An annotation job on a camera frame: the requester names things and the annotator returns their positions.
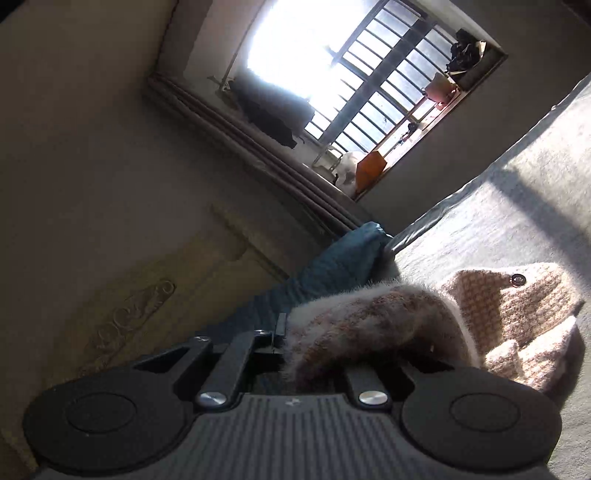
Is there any white bag on windowsill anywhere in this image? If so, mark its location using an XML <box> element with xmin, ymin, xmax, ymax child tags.
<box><xmin>334</xmin><ymin>152</ymin><xmax>360</xmax><ymax>197</ymax></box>

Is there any box with dark clothes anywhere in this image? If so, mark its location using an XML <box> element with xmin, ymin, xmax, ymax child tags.
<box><xmin>446</xmin><ymin>29</ymin><xmax>506</xmax><ymax>92</ymax></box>

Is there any cream carved wardrobe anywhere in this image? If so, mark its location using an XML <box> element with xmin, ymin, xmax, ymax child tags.
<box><xmin>1</xmin><ymin>205</ymin><xmax>315</xmax><ymax>479</ymax></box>

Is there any beige houndstooth knit garment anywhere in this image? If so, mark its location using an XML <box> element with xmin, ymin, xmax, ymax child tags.
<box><xmin>283</xmin><ymin>263</ymin><xmax>584</xmax><ymax>391</ymax></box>

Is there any dark teal pillow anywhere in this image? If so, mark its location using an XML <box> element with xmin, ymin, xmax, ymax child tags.
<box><xmin>197</xmin><ymin>222</ymin><xmax>392</xmax><ymax>343</ymax></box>

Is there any dark hanging garment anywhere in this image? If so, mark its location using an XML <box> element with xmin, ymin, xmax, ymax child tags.
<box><xmin>228</xmin><ymin>70</ymin><xmax>315</xmax><ymax>149</ymax></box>

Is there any orange bag on windowsill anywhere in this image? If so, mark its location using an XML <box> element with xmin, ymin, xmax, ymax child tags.
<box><xmin>356</xmin><ymin>151</ymin><xmax>387</xmax><ymax>194</ymax></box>

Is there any pink pot on windowsill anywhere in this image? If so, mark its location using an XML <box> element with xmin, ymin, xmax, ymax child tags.
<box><xmin>424</xmin><ymin>72</ymin><xmax>457</xmax><ymax>105</ymax></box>

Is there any grey curtain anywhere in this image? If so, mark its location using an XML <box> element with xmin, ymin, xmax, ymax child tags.
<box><xmin>145</xmin><ymin>73</ymin><xmax>372</xmax><ymax>235</ymax></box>

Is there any metal window grille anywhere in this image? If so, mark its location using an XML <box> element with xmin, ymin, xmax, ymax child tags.
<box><xmin>304</xmin><ymin>1</ymin><xmax>455</xmax><ymax>157</ymax></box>

